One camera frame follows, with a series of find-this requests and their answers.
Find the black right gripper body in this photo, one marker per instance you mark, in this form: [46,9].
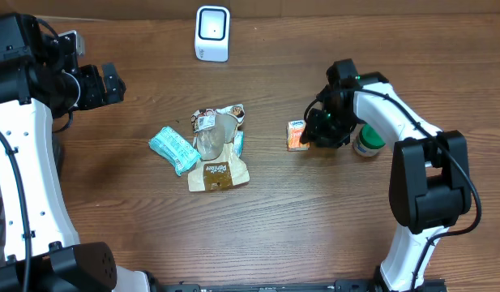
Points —
[333,127]

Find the teal tissue pack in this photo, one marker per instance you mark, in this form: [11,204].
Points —
[175,149]

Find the white barcode scanner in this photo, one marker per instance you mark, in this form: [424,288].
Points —
[211,38]

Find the green lid jar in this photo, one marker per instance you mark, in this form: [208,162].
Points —
[368,142]

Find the brown beige snack pouch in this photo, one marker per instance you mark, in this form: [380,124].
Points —
[219,142]

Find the orange small carton box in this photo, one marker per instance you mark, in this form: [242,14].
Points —
[294,132]

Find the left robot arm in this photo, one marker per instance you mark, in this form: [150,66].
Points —
[41,80]

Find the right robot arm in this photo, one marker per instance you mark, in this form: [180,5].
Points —
[430,187]

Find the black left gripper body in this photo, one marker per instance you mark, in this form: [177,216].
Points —
[91,88]

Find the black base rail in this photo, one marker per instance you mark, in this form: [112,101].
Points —
[266,288]

